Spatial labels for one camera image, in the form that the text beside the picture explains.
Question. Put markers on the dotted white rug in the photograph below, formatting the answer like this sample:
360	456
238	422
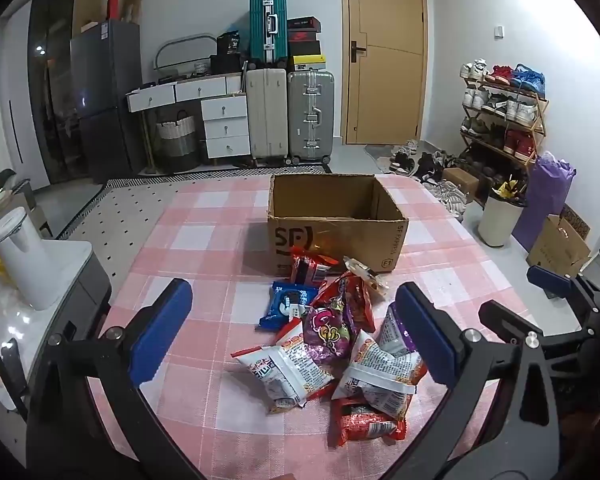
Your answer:
119	218

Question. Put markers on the white drawer desk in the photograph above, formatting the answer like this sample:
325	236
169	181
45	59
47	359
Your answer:
223	109

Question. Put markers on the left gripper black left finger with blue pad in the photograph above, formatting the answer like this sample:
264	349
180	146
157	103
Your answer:
72	440

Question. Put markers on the red black snack pack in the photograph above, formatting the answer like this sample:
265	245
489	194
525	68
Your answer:
310	269
353	419

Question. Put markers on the white kettle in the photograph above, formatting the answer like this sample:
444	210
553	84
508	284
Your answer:
27	261

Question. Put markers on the stack of shoe boxes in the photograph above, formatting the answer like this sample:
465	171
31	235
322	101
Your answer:
304	45

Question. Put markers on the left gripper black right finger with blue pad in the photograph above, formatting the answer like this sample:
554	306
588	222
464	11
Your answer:
498	418

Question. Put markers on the teal suitcase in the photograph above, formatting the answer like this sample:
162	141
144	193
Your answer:
268	31

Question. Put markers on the wooden shoe rack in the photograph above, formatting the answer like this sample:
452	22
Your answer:
503	127

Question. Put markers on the silver suitcase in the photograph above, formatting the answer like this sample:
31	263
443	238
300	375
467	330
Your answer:
311	115

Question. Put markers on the white noodle snack bag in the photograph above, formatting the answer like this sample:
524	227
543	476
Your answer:
287	372

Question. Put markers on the beige suitcase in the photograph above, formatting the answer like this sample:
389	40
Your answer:
266	92

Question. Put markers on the small brown box on floor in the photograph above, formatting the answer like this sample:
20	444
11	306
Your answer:
465	181

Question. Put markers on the red chip bag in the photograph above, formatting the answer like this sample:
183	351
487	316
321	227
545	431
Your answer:
350	295

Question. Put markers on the clear biscuit packet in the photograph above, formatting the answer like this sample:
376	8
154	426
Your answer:
370	282

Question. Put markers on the purple grape candy bag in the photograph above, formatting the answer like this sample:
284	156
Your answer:
327	335

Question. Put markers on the brown cardboard SF box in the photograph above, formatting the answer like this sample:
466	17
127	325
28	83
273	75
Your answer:
337	216

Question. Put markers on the woven laundry basket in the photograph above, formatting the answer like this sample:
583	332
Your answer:
177	150

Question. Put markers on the wooden door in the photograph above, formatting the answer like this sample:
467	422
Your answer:
384	70

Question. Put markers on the open cardboard box on floor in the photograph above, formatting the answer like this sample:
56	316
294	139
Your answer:
559	248

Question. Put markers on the white trash bin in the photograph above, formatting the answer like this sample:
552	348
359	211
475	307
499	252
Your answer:
499	219

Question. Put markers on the blue oreo cookie pack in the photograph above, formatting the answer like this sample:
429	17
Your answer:
288	301

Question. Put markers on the dark refrigerator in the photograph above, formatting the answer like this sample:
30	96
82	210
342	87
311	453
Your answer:
105	67

